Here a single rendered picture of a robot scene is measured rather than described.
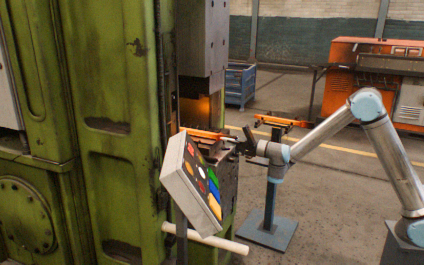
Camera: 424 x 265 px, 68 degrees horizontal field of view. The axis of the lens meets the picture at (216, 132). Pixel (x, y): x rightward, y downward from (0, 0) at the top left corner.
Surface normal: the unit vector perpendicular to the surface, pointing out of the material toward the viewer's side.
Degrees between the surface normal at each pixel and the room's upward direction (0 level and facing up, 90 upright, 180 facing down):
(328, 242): 0
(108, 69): 89
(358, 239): 0
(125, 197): 90
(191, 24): 90
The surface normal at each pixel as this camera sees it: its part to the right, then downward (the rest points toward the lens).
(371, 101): -0.55, 0.21
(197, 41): -0.38, 0.33
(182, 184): 0.04, 0.36
